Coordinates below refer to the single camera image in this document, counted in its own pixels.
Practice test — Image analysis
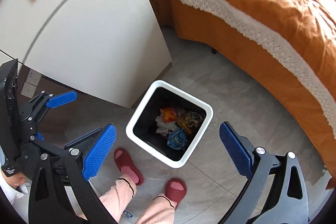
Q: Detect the person's left hand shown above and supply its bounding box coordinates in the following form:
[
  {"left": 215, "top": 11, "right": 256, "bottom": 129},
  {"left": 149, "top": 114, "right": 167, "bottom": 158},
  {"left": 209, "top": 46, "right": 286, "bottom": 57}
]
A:
[{"left": 1, "top": 168, "right": 28, "bottom": 194}]

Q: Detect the person's leg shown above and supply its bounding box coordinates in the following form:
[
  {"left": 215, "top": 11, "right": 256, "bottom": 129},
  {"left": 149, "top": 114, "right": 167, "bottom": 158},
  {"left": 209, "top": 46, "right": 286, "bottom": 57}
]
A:
[
  {"left": 136, "top": 194, "right": 178, "bottom": 224},
  {"left": 99, "top": 177, "right": 137, "bottom": 224}
]

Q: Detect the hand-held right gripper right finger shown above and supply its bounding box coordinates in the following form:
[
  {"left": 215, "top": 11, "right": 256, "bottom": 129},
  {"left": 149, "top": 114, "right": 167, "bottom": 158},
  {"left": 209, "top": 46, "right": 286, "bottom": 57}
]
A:
[{"left": 207, "top": 121, "right": 310, "bottom": 224}]

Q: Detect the white wall socket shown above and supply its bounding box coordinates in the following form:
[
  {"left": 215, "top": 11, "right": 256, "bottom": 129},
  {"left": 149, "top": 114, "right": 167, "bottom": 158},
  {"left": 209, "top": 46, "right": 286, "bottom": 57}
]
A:
[
  {"left": 26, "top": 69, "right": 42, "bottom": 84},
  {"left": 21, "top": 82, "right": 36, "bottom": 96}
]

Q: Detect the dark red slipper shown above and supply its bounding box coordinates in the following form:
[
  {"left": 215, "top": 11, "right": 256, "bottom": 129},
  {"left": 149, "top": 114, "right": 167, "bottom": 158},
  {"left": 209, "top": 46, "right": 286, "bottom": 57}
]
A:
[
  {"left": 165, "top": 179, "right": 187, "bottom": 210},
  {"left": 114, "top": 148, "right": 144, "bottom": 186}
]

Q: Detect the person's right leg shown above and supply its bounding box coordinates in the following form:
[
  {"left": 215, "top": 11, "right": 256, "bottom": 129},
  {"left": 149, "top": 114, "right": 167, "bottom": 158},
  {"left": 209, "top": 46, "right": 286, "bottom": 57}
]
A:
[{"left": 136, "top": 194, "right": 178, "bottom": 224}]

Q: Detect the person's left leg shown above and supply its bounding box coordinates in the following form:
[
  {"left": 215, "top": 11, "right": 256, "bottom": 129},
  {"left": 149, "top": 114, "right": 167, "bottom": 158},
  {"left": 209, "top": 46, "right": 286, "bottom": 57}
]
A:
[{"left": 99, "top": 177, "right": 137, "bottom": 224}]

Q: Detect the white lace bed trim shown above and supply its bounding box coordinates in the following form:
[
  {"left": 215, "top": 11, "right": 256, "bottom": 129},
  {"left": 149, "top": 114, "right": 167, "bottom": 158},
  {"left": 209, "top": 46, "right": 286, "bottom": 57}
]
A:
[{"left": 135, "top": 0, "right": 336, "bottom": 125}]

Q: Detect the white trash bin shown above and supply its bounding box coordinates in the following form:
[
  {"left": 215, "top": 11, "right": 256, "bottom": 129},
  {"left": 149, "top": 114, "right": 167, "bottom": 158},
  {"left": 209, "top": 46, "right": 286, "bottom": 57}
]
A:
[{"left": 125, "top": 80, "right": 214, "bottom": 168}]

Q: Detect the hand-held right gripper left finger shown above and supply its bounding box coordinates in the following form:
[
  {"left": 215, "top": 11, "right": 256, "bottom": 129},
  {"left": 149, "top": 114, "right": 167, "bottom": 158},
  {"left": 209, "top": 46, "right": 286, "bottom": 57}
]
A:
[{"left": 28, "top": 124, "right": 124, "bottom": 224}]

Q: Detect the orange wrapper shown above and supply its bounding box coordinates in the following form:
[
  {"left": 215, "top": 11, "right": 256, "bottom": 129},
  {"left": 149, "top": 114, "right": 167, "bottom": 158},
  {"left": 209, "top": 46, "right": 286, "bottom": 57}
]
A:
[{"left": 161, "top": 107, "right": 179, "bottom": 123}]

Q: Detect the colourful wrapper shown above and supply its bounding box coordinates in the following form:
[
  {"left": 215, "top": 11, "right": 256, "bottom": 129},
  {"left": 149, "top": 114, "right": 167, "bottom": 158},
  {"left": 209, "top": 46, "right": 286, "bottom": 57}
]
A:
[{"left": 177, "top": 111, "right": 205, "bottom": 134}]

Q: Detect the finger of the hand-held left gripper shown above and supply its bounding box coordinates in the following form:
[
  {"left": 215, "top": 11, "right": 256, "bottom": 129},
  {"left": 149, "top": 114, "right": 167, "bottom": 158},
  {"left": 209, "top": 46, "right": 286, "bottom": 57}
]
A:
[
  {"left": 29, "top": 128, "right": 104, "bottom": 161},
  {"left": 21, "top": 91, "right": 78, "bottom": 123}
]

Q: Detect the white nightstand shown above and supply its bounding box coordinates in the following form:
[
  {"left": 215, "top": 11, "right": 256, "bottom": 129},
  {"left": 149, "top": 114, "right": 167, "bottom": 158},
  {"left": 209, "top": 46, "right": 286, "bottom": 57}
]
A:
[{"left": 0, "top": 0, "right": 173, "bottom": 109}]

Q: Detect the blue packet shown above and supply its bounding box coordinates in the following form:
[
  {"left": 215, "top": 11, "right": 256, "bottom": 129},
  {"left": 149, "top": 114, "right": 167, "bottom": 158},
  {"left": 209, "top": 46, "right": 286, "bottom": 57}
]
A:
[{"left": 167, "top": 128, "right": 190, "bottom": 150}]

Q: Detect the person's left forearm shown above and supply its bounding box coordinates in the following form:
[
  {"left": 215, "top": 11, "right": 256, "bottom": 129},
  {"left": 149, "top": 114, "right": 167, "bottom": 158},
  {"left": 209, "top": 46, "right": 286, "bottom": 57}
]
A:
[{"left": 0, "top": 183, "right": 29, "bottom": 223}]

